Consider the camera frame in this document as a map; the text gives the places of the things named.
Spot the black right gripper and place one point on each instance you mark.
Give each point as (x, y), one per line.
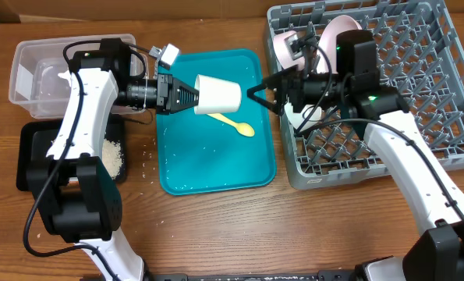
(291, 88)

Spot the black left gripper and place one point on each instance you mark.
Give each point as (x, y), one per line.
(168, 82)

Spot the white mint cup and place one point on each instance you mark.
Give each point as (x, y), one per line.
(217, 95)

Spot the white bowl with brown food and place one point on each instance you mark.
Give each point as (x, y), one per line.
(296, 119)

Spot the yellow plastic spoon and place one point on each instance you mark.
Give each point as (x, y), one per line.
(244, 129)

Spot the pink bowl with rice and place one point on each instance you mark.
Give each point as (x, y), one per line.
(282, 44)

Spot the large white plate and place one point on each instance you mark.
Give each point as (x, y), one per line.
(327, 41)

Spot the pile of rice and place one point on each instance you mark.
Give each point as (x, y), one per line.
(112, 157)

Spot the white napkin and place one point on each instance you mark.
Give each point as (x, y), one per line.
(66, 76)

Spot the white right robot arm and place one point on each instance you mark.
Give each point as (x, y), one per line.
(381, 118)

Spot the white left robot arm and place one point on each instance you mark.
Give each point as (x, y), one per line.
(77, 205)

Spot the teal plastic tray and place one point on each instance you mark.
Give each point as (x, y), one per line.
(199, 154)

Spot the clear plastic bin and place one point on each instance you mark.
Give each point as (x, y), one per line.
(34, 83)

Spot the black tray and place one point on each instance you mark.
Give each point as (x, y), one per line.
(36, 138)

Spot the grey dish rack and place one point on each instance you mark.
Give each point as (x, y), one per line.
(419, 53)

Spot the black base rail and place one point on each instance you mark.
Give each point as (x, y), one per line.
(255, 276)

